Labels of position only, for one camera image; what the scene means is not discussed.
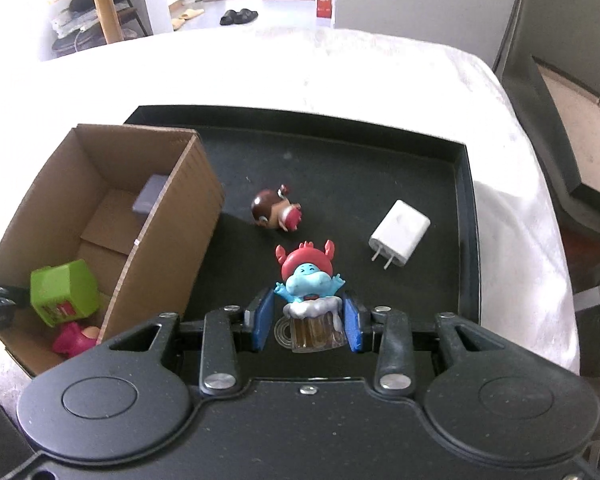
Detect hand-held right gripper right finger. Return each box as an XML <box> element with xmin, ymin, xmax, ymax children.
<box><xmin>343</xmin><ymin>296</ymin><xmax>511</xmax><ymax>397</ymax></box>

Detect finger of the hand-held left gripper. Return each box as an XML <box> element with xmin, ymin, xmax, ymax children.
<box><xmin>0</xmin><ymin>270</ymin><xmax>32</xmax><ymax>307</ymax></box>

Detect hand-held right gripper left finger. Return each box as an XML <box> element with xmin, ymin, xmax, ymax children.
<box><xmin>100</xmin><ymin>287</ymin><xmax>277</xmax><ymax>395</ymax></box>

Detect blue figurine red hat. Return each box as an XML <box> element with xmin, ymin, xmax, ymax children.
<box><xmin>273</xmin><ymin>240</ymin><xmax>347</xmax><ymax>353</ymax></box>

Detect green cube toy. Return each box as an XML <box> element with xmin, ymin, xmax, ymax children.
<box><xmin>30</xmin><ymin>259</ymin><xmax>102</xmax><ymax>330</ymax></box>

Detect pink figurine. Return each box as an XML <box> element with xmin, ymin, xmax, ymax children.
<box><xmin>51</xmin><ymin>321</ymin><xmax>102</xmax><ymax>359</ymax></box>

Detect brown cardboard box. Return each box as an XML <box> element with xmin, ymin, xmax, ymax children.
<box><xmin>0</xmin><ymin>122</ymin><xmax>226</xmax><ymax>378</ymax></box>

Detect black tray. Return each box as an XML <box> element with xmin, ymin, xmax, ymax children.
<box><xmin>121</xmin><ymin>105</ymin><xmax>482</xmax><ymax>381</ymax></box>

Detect grey cube toy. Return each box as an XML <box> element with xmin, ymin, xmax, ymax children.
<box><xmin>131</xmin><ymin>174</ymin><xmax>170</xmax><ymax>218</ymax></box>

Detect brown haired figurine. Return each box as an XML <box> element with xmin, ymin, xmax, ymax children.
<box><xmin>250</xmin><ymin>185</ymin><xmax>303</xmax><ymax>233</ymax></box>

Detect pile of folded textiles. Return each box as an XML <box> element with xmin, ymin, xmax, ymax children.
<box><xmin>50</xmin><ymin>0</ymin><xmax>148</xmax><ymax>52</ymax></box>

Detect round yellow table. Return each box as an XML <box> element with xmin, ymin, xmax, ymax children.
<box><xmin>47</xmin><ymin>0</ymin><xmax>146</xmax><ymax>45</ymax></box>

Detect grey leaning board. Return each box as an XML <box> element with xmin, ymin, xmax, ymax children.
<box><xmin>492</xmin><ymin>0</ymin><xmax>600</xmax><ymax>111</ymax></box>

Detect white wall charger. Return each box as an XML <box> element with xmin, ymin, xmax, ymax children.
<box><xmin>369</xmin><ymin>200</ymin><xmax>431</xmax><ymax>272</ymax></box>

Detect brown panel black frame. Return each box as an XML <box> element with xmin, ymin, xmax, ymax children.
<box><xmin>500</xmin><ymin>55</ymin><xmax>600</xmax><ymax>271</ymax></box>

